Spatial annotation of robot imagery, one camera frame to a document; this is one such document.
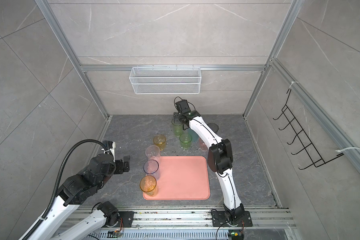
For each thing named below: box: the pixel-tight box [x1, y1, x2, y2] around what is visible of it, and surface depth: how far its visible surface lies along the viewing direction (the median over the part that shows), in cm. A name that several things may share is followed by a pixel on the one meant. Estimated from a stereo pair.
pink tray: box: [143, 156, 210, 200], surface depth 87 cm
